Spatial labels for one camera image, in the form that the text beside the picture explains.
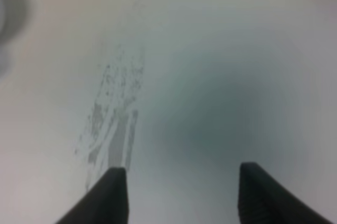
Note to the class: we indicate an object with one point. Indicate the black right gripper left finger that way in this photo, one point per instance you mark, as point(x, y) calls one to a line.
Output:
point(106, 202)

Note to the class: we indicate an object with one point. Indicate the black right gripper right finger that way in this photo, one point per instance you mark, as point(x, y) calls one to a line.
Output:
point(263, 200)

